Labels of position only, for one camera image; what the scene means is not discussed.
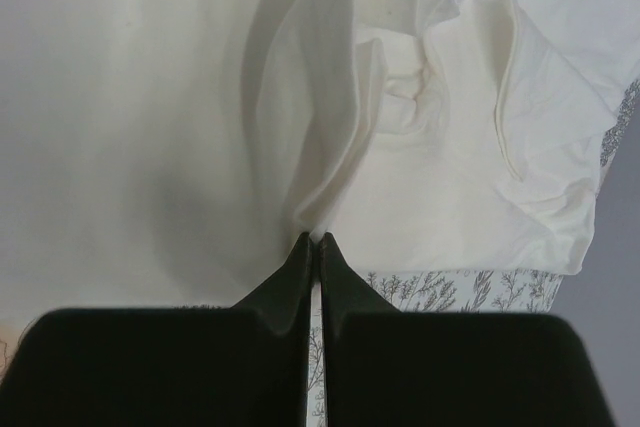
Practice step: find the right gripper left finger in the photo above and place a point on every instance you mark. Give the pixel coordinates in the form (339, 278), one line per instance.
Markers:
(246, 365)

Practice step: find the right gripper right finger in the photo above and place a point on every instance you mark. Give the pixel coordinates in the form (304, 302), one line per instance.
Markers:
(386, 367)

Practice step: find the white t shirt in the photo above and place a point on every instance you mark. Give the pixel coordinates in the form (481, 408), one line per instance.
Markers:
(169, 152)

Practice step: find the floral table mat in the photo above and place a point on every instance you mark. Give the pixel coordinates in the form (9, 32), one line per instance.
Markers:
(454, 291)

